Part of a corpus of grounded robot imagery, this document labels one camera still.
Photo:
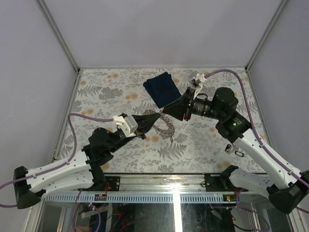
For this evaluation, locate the white slotted cable duct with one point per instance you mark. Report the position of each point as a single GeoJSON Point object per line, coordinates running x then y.
{"type": "Point", "coordinates": [135, 198]}

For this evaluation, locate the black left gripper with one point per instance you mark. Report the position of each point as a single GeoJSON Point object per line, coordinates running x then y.
{"type": "Point", "coordinates": [145, 123]}

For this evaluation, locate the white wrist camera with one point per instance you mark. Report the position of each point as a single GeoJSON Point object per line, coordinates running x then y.
{"type": "Point", "coordinates": [127, 124]}
{"type": "Point", "coordinates": [198, 79]}

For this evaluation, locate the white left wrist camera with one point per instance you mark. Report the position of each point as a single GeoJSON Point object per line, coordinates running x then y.
{"type": "Point", "coordinates": [127, 124]}

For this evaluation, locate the silver key black tag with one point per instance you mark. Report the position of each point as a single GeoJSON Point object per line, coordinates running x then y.
{"type": "Point", "coordinates": [230, 148]}

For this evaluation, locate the dark blue folded cloth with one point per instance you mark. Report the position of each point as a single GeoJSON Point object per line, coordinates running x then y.
{"type": "Point", "coordinates": [162, 89]}

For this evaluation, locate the aluminium mounting rail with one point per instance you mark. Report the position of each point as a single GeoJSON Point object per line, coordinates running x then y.
{"type": "Point", "coordinates": [225, 181]}

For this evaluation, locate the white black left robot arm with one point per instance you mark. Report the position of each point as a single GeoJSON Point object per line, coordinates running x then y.
{"type": "Point", "coordinates": [82, 170]}

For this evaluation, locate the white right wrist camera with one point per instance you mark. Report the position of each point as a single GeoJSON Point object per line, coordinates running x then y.
{"type": "Point", "coordinates": [198, 79]}

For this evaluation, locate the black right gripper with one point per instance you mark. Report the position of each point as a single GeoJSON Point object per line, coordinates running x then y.
{"type": "Point", "coordinates": [177, 108]}

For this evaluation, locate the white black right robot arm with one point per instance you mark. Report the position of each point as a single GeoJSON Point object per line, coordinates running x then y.
{"type": "Point", "coordinates": [238, 130]}

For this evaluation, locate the steel disc with keyrings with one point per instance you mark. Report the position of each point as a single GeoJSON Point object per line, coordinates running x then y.
{"type": "Point", "coordinates": [165, 128]}

